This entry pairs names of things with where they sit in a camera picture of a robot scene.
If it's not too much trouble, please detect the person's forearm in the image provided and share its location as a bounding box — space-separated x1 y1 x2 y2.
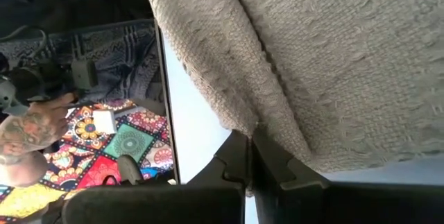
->
0 150 49 188

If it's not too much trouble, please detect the small white box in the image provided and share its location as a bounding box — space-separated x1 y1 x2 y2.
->
92 109 118 135

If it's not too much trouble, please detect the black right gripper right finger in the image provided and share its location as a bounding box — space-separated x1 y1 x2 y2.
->
251 126 444 224

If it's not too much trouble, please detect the colourful mandala cloth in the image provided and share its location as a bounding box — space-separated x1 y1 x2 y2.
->
0 98 175 222

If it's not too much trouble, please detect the blue-grey patterned blanket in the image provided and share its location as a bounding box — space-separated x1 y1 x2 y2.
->
0 18 164 104

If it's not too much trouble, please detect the grey power adapter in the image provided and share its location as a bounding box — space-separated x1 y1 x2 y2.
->
70 59 99 90

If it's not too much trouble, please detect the beige woven towel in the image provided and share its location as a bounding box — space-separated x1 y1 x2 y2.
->
138 0 444 173

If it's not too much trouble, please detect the person's hand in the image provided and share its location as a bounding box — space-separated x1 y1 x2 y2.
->
0 92 78 156

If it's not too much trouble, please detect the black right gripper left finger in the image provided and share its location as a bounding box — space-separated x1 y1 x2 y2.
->
62 129 250 224

